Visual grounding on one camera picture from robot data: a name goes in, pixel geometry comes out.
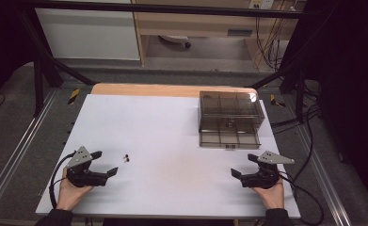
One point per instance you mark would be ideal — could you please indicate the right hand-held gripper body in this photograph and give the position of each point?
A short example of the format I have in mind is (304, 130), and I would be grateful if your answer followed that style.
(263, 175)

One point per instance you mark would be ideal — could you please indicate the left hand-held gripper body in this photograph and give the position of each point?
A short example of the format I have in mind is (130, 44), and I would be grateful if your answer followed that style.
(83, 175)

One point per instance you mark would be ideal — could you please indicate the person's left hand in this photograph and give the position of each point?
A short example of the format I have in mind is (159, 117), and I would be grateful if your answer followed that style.
(69, 193)

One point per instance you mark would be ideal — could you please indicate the person's right hand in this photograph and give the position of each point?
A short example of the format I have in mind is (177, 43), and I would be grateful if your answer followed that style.
(273, 196)

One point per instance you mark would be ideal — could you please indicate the white table cover board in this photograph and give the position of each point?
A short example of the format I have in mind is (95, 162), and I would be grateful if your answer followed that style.
(159, 182)

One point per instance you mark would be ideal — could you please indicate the smoky clear plastic drawer box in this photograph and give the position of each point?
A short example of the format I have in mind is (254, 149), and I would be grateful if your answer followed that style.
(230, 105)

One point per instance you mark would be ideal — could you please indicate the yellow black striped floor tape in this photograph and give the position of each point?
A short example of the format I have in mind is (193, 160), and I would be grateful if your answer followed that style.
(276, 101)
(74, 96)

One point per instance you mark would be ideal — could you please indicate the black metal stand leg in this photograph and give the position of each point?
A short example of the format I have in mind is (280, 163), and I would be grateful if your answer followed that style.
(293, 75)
(43, 69)

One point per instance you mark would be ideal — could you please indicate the white cabinet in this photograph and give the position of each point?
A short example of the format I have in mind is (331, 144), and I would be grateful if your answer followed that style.
(87, 31)

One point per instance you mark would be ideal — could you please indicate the dark curtain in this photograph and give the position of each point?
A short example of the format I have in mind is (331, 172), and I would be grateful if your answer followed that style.
(3, 47)
(351, 78)

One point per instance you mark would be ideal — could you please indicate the office chair base with caster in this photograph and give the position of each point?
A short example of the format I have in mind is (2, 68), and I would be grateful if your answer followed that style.
(176, 40)

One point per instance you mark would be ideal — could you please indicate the light wooden desk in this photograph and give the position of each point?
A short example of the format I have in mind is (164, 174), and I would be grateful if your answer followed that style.
(197, 23)

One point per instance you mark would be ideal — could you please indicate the aluminium floor rail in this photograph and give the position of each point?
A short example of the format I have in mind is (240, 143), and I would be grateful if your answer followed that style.
(18, 147)
(324, 179)

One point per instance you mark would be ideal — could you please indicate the wall power outlet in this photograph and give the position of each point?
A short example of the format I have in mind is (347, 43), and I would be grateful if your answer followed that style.
(261, 3)

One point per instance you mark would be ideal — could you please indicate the black metal frame bar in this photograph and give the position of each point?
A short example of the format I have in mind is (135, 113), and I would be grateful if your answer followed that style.
(172, 8)

